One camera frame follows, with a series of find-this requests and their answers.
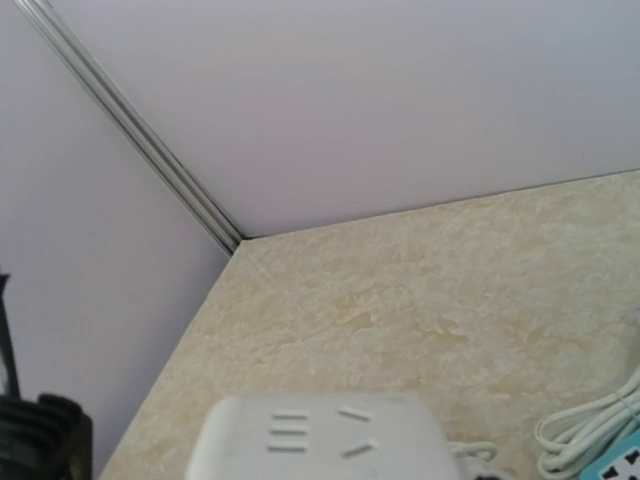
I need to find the white cartoon charger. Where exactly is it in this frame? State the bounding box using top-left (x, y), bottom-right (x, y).
top-left (184, 392), bottom-right (462, 480)

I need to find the white power cord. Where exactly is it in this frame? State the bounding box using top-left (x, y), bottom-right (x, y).
top-left (447, 439), bottom-right (516, 480)

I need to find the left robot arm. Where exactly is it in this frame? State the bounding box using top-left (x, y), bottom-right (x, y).
top-left (1, 307), bottom-right (94, 479)

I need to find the teal power strip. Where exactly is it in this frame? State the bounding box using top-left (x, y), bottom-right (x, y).
top-left (579, 431), bottom-right (640, 480)

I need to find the white cord of teal strip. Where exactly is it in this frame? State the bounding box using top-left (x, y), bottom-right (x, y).
top-left (535, 369), bottom-right (640, 475)

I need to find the left aluminium post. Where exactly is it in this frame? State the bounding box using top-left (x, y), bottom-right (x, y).
top-left (16, 1), bottom-right (244, 255)

